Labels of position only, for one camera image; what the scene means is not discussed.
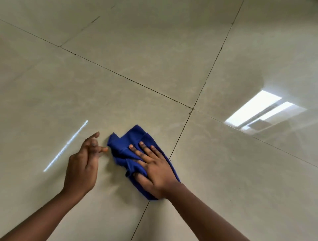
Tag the blue cleaning cloth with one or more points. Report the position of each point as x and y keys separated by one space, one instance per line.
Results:
x=126 y=146

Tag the person's left hand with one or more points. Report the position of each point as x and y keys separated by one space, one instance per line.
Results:
x=79 y=171

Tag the person's right hand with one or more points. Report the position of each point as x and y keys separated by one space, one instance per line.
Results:
x=156 y=171

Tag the person's left forearm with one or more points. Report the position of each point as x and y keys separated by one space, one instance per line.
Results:
x=37 y=221

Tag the person's right forearm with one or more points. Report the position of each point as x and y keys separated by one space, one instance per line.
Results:
x=206 y=216

